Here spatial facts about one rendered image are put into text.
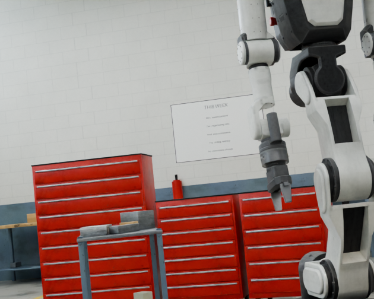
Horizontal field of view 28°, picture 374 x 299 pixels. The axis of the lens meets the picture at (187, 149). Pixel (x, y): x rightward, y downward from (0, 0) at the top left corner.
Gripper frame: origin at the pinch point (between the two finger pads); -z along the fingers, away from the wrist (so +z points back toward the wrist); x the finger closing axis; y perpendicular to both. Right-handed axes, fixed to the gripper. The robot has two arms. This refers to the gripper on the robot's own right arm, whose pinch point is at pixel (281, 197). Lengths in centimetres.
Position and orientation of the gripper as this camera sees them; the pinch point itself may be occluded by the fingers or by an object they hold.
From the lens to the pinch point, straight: 236.8
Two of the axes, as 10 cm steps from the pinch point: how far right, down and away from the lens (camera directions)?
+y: 9.8, -0.8, 2.0
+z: -1.4, -9.5, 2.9
